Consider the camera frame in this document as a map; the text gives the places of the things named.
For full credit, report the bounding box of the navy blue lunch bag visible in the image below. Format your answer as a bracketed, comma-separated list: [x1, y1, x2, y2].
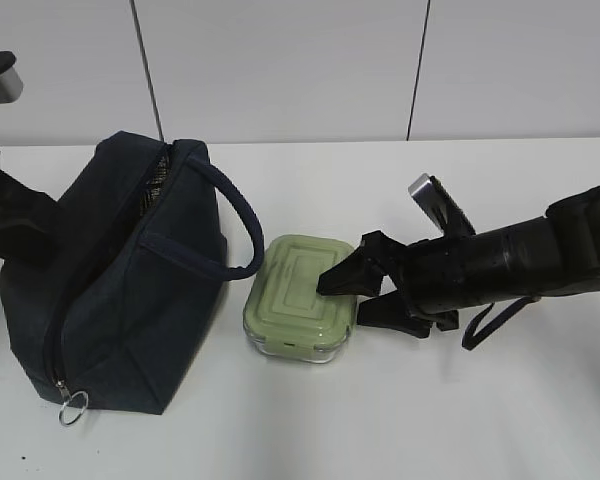
[0, 130, 265, 416]

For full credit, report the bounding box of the green lidded glass container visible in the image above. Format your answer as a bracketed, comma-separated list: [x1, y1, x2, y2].
[243, 234, 357, 364]

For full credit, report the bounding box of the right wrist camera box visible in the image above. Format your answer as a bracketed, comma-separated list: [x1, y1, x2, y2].
[408, 173, 476, 238]

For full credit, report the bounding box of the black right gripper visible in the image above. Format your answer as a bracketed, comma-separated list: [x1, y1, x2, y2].
[316, 231, 485, 336]

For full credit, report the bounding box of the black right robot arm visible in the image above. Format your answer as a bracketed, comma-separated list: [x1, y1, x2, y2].
[316, 175, 600, 350]

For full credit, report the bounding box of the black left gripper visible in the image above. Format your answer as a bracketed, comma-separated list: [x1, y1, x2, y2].
[0, 169, 60, 265]

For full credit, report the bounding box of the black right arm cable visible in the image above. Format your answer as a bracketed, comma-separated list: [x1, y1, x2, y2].
[461, 294, 540, 351]

